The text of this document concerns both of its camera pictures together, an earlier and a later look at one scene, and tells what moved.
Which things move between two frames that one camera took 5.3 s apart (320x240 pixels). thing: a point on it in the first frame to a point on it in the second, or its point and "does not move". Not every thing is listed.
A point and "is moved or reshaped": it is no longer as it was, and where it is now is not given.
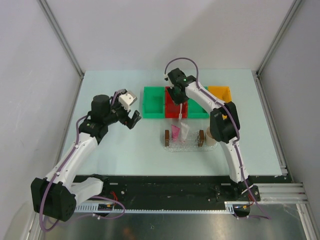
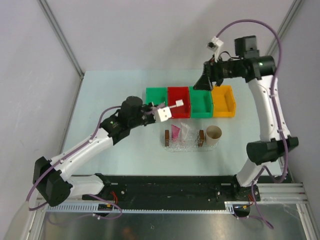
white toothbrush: [180, 116] is moved or reshaped
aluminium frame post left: [62, 38] does not move
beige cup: [209, 140] does not move
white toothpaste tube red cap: [184, 131] does not move
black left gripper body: [118, 112] to [147, 118]
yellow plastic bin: [223, 92] does not move
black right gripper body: [177, 98] to [221, 70]
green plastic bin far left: [153, 102] does not move
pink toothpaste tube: [175, 131] does not move
